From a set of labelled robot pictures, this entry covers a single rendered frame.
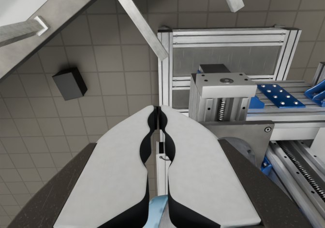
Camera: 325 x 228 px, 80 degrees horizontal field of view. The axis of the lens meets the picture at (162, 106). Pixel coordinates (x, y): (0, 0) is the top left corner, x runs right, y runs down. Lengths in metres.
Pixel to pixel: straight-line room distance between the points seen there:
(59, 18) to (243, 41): 0.98
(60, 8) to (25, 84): 1.16
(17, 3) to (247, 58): 1.19
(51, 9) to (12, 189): 2.31
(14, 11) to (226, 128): 0.84
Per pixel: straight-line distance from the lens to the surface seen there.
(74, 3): 0.77
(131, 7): 0.61
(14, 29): 0.69
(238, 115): 0.56
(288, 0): 1.66
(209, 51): 1.30
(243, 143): 0.53
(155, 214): 0.42
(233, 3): 0.64
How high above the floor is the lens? 1.42
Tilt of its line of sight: 60 degrees down
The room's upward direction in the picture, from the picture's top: 177 degrees clockwise
